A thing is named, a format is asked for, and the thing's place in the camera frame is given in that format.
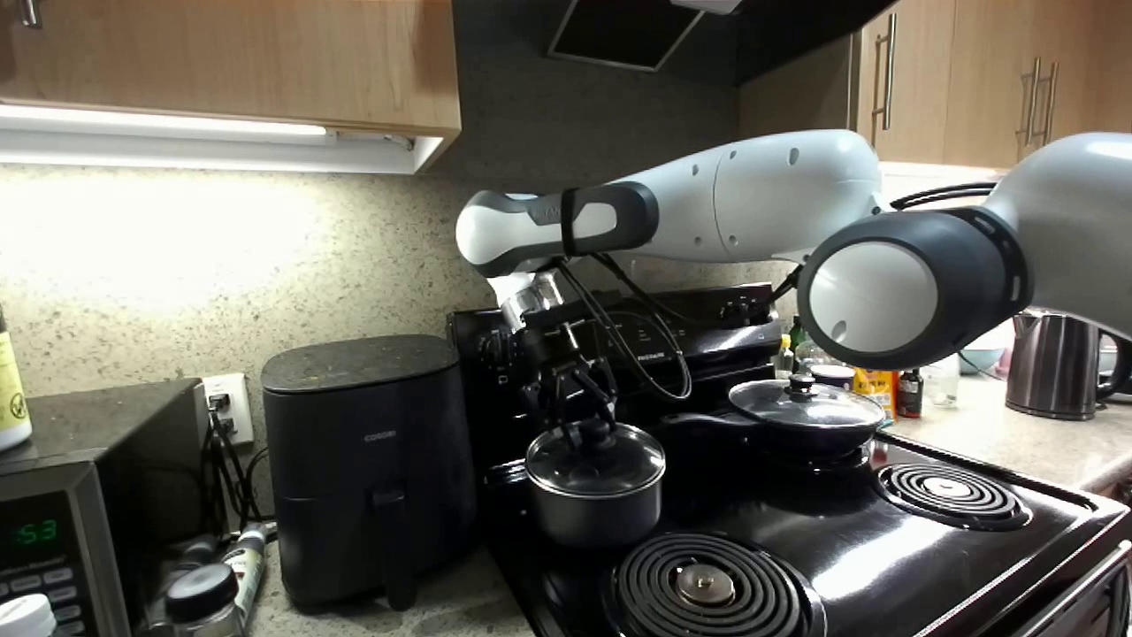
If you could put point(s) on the teal bowl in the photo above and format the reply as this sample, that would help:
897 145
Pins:
978 362

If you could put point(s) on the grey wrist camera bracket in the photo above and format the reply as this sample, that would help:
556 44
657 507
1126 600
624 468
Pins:
534 297

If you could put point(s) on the black air fryer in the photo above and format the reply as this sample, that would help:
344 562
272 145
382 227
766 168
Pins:
364 470

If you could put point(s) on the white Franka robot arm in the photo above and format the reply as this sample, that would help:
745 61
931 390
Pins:
754 200

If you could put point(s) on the under cabinet light strip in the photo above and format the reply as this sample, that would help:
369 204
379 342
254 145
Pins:
179 133

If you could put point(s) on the large glass pan lid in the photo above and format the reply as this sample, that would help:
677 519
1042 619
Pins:
800 407

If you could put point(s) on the small black pot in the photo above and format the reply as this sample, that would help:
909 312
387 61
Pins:
589 519

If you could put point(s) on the black range hood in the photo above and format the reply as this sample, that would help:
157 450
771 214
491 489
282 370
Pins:
639 37

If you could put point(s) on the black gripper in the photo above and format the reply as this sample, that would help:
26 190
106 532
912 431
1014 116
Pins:
565 342

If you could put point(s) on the small dark bottle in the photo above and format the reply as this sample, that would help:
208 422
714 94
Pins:
908 395

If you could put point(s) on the black microwave oven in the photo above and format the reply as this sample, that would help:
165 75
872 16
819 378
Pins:
94 495

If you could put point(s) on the white wall outlet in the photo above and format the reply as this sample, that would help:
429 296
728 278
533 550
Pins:
232 395

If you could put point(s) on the black electric stove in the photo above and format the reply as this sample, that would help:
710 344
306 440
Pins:
922 568

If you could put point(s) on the large coil burner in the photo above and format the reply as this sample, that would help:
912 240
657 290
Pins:
710 586

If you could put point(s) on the small coil burner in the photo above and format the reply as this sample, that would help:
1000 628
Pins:
951 494

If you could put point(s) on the small metallic bottle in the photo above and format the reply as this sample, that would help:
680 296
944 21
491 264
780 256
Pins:
250 571

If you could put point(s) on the dark metal kettle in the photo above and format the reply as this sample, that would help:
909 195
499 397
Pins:
1047 364

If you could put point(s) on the small glass pot lid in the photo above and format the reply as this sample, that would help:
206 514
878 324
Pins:
612 464

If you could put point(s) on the clear plastic bottle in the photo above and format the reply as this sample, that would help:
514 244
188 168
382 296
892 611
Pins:
941 378

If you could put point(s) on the wooden upper cabinet with light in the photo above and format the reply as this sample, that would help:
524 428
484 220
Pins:
213 53

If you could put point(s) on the large black frying pan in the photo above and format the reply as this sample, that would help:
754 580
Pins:
766 443

